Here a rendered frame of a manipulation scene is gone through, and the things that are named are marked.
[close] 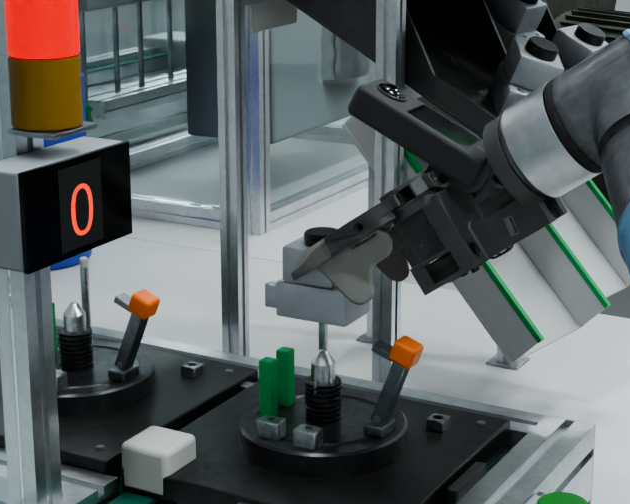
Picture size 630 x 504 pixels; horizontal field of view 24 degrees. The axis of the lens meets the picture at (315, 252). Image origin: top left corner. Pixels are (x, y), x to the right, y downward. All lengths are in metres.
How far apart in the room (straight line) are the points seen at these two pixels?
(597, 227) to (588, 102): 0.59
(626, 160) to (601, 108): 0.05
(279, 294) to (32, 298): 0.21
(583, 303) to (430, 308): 0.49
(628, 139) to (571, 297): 0.50
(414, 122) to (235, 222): 0.40
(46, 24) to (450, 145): 0.30
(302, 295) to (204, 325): 0.68
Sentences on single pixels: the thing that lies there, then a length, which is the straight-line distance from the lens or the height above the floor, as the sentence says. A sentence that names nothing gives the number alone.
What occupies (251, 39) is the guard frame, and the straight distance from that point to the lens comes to 2.17.
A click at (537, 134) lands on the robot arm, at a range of 1.03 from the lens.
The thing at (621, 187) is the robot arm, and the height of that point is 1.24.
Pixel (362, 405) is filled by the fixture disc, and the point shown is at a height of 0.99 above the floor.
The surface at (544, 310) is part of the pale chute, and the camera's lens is 1.43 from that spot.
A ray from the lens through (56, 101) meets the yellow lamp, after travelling 1.02.
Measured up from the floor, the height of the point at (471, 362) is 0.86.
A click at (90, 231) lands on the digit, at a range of 1.06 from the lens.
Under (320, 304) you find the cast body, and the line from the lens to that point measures 1.15.
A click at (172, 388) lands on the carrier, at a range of 1.34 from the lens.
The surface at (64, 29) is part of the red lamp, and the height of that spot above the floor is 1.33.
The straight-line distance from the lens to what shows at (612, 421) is 1.58.
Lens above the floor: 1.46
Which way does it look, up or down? 16 degrees down
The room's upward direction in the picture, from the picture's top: straight up
